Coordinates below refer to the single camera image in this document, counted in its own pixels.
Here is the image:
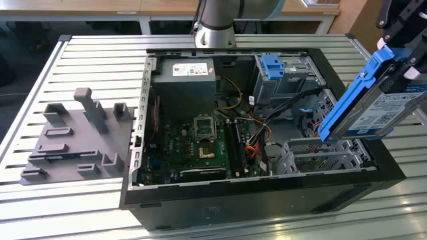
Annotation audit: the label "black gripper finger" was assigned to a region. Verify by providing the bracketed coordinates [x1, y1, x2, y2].
[374, 0, 413, 50]
[401, 28, 427, 80]

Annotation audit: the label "black wire with blue tab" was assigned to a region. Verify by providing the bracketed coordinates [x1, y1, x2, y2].
[297, 107, 317, 126]

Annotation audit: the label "red disk power wire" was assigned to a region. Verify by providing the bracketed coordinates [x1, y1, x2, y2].
[310, 118, 324, 137]

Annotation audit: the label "metal disk bay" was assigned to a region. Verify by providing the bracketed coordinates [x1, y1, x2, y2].
[272, 137, 377, 176]

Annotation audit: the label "RAM slot white clips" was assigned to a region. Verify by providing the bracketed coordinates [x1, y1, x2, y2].
[226, 119, 241, 177]
[234, 121, 249, 173]

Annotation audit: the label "wooden cabinet panel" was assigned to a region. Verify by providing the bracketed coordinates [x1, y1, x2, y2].
[328, 0, 384, 55]

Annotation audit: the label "metal drive cage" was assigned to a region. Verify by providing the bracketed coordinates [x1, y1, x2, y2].
[253, 53, 326, 110]

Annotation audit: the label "grey power supply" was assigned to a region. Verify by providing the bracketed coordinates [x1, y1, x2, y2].
[149, 57, 218, 118]

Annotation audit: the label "metal socket cover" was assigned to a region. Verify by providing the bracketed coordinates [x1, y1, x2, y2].
[193, 114, 217, 141]

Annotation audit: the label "CPU socket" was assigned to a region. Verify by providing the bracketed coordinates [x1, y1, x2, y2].
[198, 146, 217, 159]

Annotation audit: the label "green motherboard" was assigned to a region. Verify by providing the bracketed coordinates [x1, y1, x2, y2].
[145, 109, 268, 186]

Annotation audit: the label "black graphics card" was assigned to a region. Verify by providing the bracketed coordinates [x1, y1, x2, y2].
[177, 166, 228, 183]

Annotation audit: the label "black PC case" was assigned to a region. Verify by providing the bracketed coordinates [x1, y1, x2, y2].
[118, 47, 406, 232]

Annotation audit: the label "wooden desk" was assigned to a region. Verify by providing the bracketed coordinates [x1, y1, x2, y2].
[0, 0, 341, 36]

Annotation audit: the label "grey parts rack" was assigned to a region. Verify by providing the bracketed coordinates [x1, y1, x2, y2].
[18, 87, 138, 186]

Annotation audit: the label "thick black cable bundle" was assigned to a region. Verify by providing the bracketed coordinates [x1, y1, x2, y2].
[252, 87, 322, 127]

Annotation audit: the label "red yellow orange wires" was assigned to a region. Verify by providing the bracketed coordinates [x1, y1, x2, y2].
[248, 122, 272, 147]

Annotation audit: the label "yellow wire bundle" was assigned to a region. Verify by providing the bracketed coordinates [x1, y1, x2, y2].
[212, 76, 244, 111]

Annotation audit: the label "orange wire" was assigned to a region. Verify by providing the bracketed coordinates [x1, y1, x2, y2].
[244, 146, 264, 161]

